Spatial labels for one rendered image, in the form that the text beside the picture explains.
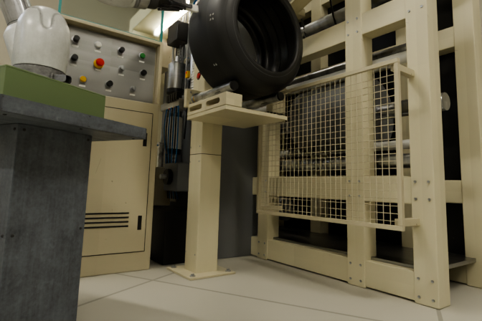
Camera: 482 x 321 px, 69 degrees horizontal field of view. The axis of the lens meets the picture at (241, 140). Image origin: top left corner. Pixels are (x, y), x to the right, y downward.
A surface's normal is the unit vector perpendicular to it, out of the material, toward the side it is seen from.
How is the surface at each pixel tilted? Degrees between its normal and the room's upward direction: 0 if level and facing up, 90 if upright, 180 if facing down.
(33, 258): 90
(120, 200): 90
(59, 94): 90
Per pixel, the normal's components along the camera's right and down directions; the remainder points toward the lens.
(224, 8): -0.12, -0.20
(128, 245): 0.59, -0.09
